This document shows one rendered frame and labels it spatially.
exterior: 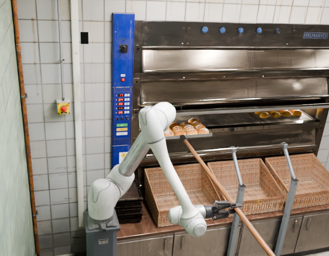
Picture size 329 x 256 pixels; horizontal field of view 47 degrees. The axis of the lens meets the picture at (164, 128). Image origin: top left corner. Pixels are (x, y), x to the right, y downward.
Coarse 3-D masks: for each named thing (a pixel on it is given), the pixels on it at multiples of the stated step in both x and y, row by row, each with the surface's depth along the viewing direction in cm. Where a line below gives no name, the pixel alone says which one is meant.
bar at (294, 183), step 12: (264, 144) 311; (276, 144) 313; (288, 156) 313; (240, 180) 294; (240, 192) 292; (288, 192) 312; (288, 204) 313; (288, 216) 319; (228, 252) 319; (276, 252) 335
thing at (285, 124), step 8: (304, 120) 365; (312, 120) 367; (208, 128) 334; (216, 128) 335; (224, 128) 336; (232, 128) 339; (240, 128) 341; (248, 128) 344; (256, 128) 346; (264, 128) 349; (272, 128) 351
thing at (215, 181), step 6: (186, 144) 296; (192, 150) 285; (198, 156) 276; (204, 168) 263; (210, 174) 255; (216, 180) 247; (222, 186) 241; (222, 192) 237; (228, 198) 230; (234, 210) 222; (240, 210) 219; (240, 216) 215; (246, 222) 209; (252, 228) 205; (252, 234) 203; (258, 234) 200; (258, 240) 197; (264, 246) 192; (270, 252) 188
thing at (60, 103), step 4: (56, 100) 281; (60, 100) 281; (68, 100) 282; (56, 104) 278; (60, 104) 278; (64, 104) 279; (60, 108) 279; (68, 108) 281; (60, 112) 280; (64, 112) 281; (68, 112) 282
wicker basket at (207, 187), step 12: (156, 168) 329; (180, 168) 336; (144, 180) 328; (156, 180) 331; (180, 180) 338; (192, 180) 341; (204, 180) 338; (156, 192) 333; (168, 192) 336; (192, 192) 343; (204, 192) 339; (216, 192) 316; (156, 204) 296; (168, 204) 325; (180, 204) 326; (192, 204) 327; (204, 204) 329; (156, 216) 298
